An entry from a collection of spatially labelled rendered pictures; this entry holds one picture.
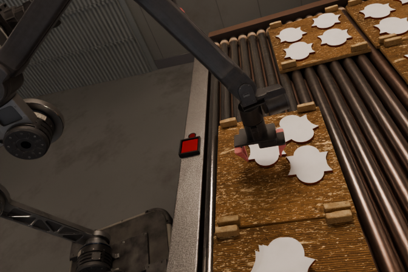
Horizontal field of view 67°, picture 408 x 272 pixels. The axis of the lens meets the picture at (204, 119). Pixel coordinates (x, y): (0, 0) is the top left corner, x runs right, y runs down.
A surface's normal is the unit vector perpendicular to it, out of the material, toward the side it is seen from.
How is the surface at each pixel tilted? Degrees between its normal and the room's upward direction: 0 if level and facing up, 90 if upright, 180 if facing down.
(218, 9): 90
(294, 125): 0
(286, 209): 0
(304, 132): 0
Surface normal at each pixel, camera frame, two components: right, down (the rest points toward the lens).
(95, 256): 0.30, -0.80
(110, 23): -0.15, 0.66
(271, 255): -0.31, -0.74
